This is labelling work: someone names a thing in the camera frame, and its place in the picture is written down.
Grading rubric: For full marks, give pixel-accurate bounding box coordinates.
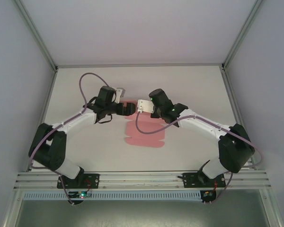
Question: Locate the aluminium frame leg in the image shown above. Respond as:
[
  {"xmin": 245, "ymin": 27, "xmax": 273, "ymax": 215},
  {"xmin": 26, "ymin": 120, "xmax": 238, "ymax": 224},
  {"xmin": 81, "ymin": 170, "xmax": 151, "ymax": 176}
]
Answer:
[
  {"xmin": 262, "ymin": 189, "xmax": 284, "ymax": 227},
  {"xmin": 1, "ymin": 189, "xmax": 23, "ymax": 227}
]

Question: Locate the aluminium table side rail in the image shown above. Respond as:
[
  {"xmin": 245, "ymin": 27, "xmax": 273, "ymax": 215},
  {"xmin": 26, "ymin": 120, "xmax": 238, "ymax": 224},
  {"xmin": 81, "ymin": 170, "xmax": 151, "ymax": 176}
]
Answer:
[
  {"xmin": 26, "ymin": 68, "xmax": 59, "ymax": 172},
  {"xmin": 221, "ymin": 68, "xmax": 257, "ymax": 171}
]

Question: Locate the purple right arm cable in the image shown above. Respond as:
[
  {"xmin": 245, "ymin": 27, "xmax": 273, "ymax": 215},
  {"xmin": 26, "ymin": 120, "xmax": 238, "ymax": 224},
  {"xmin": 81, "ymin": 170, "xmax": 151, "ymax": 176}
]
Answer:
[{"xmin": 134, "ymin": 110, "xmax": 263, "ymax": 206}]

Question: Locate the aluminium frame post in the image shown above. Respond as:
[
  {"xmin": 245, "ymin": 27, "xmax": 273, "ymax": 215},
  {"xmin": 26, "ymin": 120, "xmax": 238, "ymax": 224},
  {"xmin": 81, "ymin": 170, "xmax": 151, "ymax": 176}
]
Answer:
[
  {"xmin": 221, "ymin": 0, "xmax": 270, "ymax": 72},
  {"xmin": 13, "ymin": 0, "xmax": 59, "ymax": 72}
]

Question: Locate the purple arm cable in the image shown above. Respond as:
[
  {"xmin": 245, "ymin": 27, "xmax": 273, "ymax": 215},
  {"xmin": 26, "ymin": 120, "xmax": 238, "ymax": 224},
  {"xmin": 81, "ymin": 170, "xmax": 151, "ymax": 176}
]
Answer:
[
  {"xmin": 134, "ymin": 110, "xmax": 263, "ymax": 206},
  {"xmin": 28, "ymin": 72, "xmax": 115, "ymax": 206}
]

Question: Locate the white slotted cable duct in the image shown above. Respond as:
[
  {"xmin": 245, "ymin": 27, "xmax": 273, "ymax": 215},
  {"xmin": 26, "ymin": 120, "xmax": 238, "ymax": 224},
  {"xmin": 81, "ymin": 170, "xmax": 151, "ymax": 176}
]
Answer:
[{"xmin": 22, "ymin": 190, "xmax": 202, "ymax": 201}]

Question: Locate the pink cloth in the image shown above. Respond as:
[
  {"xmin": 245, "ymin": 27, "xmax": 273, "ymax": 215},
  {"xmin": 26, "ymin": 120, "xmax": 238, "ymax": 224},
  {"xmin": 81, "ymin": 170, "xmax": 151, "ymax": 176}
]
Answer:
[{"xmin": 120, "ymin": 100, "xmax": 166, "ymax": 148}]

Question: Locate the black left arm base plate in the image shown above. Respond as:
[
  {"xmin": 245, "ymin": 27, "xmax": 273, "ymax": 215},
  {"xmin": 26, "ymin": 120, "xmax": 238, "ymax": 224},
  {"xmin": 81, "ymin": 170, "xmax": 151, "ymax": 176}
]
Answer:
[{"xmin": 56, "ymin": 173, "xmax": 100, "ymax": 190}]

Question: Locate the thin black cable loop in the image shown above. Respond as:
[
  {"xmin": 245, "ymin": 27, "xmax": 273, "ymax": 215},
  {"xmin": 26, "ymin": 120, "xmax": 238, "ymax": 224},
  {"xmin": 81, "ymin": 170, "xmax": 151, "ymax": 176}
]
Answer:
[{"xmin": 96, "ymin": 114, "xmax": 113, "ymax": 125}]

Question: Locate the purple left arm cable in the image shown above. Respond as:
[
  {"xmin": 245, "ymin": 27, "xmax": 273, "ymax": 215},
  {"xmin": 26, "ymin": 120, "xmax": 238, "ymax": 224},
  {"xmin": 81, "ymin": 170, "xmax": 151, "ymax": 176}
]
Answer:
[{"xmin": 28, "ymin": 72, "xmax": 115, "ymax": 206}]

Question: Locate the aluminium mounting rail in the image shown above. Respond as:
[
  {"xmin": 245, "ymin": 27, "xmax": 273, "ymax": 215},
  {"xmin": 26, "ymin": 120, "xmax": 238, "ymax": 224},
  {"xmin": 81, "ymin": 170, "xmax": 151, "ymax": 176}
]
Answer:
[{"xmin": 13, "ymin": 170, "xmax": 273, "ymax": 191}]

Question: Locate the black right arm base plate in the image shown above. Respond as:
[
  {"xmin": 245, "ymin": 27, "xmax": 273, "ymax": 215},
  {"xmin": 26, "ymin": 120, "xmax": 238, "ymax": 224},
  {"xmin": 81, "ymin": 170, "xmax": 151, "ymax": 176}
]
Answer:
[{"xmin": 182, "ymin": 172, "xmax": 225, "ymax": 189}]

